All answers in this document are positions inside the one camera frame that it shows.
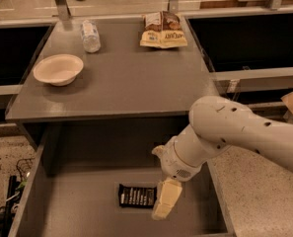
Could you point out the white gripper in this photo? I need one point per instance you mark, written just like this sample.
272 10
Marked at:
175 163

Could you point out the black rxbar chocolate bar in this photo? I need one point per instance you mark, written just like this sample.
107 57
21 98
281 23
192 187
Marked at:
136 197

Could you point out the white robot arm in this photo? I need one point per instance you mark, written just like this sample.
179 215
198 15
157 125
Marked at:
215 124

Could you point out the grey counter cabinet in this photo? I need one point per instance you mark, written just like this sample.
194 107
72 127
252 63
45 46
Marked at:
122 79

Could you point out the open grey top drawer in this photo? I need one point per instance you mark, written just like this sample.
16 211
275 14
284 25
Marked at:
73 186

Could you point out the brown yellow snack bag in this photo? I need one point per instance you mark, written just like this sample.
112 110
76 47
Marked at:
162 30

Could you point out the white paper bowl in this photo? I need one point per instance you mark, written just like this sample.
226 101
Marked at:
58 70

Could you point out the grey metal post left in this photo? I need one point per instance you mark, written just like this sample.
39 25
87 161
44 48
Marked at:
62 9

